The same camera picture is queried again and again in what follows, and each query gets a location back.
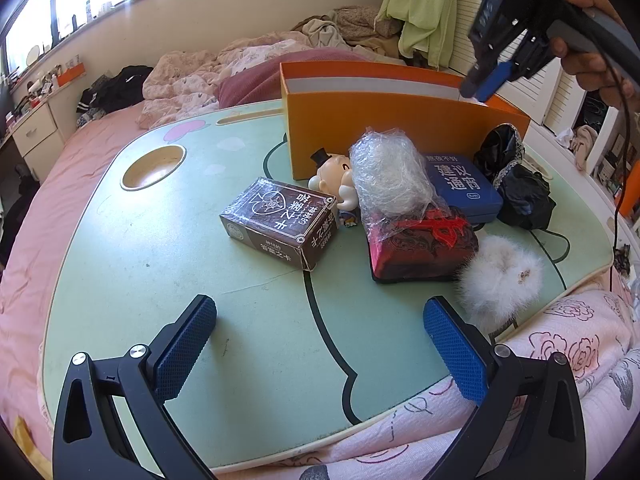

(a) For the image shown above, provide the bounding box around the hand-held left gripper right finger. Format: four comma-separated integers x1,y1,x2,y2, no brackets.
422,296,587,480

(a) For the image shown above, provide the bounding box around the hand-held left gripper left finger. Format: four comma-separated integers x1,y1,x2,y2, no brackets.
52,294,218,480

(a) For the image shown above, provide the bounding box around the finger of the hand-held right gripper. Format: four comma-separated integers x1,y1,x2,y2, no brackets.
459,57,515,103

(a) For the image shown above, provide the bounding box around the white fluffy pompom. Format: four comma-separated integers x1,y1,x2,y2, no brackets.
456,235,547,322

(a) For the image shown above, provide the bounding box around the blue box with white print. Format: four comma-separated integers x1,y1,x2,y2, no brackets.
424,152,504,222

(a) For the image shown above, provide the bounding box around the red and black embroidered pouch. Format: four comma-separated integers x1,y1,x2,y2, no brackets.
367,206,480,284

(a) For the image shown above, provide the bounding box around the black lace cloth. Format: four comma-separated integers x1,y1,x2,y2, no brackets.
472,124,557,231

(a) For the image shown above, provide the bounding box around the orange storage box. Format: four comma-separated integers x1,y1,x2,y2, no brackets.
279,61,532,182

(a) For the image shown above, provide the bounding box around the person's right hand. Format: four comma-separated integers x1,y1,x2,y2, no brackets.
552,0,640,106

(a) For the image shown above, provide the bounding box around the white louvred door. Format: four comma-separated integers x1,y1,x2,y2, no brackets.
450,0,591,131

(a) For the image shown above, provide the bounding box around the light green hanging cloth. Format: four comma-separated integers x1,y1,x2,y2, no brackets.
375,0,458,71

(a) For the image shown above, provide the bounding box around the crumpled cream cloth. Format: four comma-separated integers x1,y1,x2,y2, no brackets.
570,125,601,171

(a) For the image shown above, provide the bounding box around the rose print pink blanket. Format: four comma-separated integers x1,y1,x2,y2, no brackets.
210,285,640,480

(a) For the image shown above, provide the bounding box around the fluffy ball in plastic bag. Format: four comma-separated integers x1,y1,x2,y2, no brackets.
348,128,451,231

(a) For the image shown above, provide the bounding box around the brown card box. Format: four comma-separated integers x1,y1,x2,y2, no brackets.
219,177,337,272

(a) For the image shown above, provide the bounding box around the beige clothes pile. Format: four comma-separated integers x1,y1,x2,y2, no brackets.
292,6,401,56

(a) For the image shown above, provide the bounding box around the orange container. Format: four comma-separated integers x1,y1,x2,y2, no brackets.
620,160,640,201

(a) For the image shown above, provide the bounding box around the cartoon figurine with top hat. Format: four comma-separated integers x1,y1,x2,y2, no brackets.
307,149,361,228

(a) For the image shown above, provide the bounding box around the pink bed sheet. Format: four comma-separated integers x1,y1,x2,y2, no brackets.
0,97,166,461

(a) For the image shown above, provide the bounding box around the maroon pillow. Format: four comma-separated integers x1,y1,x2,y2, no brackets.
217,49,361,110

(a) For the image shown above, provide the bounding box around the white drawer cabinet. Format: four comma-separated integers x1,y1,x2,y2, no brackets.
11,95,66,181

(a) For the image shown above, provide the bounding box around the black clothes pile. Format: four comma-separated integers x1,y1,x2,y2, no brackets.
75,65,153,128

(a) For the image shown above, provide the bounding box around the crumpled pale pink quilt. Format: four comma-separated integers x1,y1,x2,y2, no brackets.
137,30,301,131

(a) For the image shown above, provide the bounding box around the small orange box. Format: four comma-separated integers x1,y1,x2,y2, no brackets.
56,65,85,87

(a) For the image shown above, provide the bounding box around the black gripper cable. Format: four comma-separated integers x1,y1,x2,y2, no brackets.
597,35,632,293

